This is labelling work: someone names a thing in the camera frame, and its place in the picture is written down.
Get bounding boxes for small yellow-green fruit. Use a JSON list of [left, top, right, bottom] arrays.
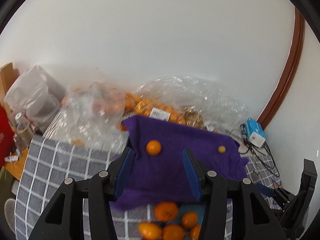
[[217, 145, 226, 154]]

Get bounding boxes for wooden side table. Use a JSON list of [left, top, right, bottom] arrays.
[[4, 148, 29, 181]]

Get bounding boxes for grey checked tablecloth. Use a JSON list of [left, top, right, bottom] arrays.
[[17, 127, 285, 239]]

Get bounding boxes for large top orange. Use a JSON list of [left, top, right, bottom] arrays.
[[154, 202, 179, 222]]

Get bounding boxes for bag of small oranges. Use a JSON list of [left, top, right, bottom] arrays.
[[125, 93, 187, 125]]

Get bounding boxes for white plastic bag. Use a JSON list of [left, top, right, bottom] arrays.
[[4, 64, 64, 130]]

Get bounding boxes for brown wooden door frame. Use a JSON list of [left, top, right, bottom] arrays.
[[257, 8, 305, 129]]

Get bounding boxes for large clear plastic bag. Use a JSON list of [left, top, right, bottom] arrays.
[[132, 76, 248, 135]]

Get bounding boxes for wooden chair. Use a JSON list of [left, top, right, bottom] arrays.
[[0, 62, 19, 116]]

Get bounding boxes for white blue charger box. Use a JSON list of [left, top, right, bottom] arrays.
[[245, 118, 266, 148]]

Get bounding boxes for clear plastic bottle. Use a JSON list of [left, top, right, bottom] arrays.
[[15, 112, 34, 146]]

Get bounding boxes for small clear plastic bag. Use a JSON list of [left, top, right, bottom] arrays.
[[46, 81, 129, 155]]

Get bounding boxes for red paper shopping bag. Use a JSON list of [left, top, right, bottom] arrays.
[[0, 107, 15, 168]]

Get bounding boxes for black cables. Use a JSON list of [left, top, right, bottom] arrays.
[[237, 123, 282, 188]]

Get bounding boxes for purple towel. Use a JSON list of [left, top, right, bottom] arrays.
[[111, 115, 248, 211]]

